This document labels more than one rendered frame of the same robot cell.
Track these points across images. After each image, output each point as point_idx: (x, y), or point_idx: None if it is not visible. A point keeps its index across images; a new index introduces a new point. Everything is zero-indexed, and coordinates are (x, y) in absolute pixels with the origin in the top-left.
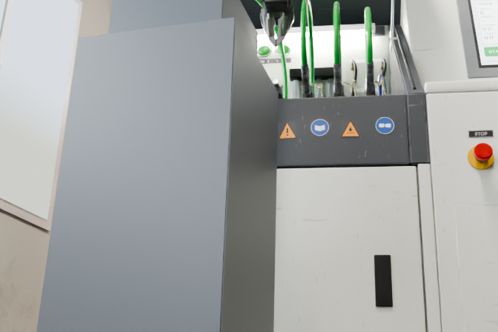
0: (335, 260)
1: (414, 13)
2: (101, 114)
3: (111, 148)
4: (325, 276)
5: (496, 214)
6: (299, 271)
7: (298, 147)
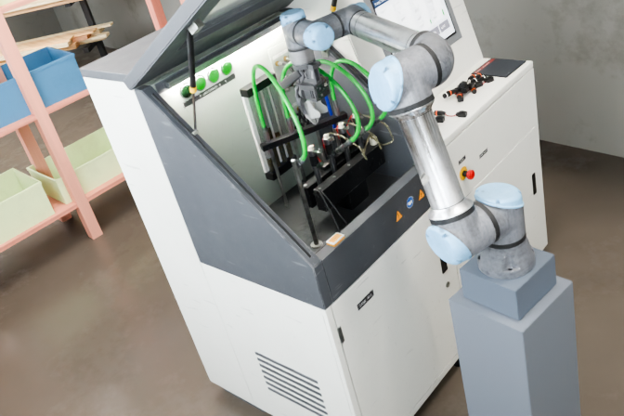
0: (427, 266)
1: (353, 36)
2: (538, 356)
3: (543, 365)
4: (425, 277)
5: (470, 198)
6: (417, 283)
7: (404, 221)
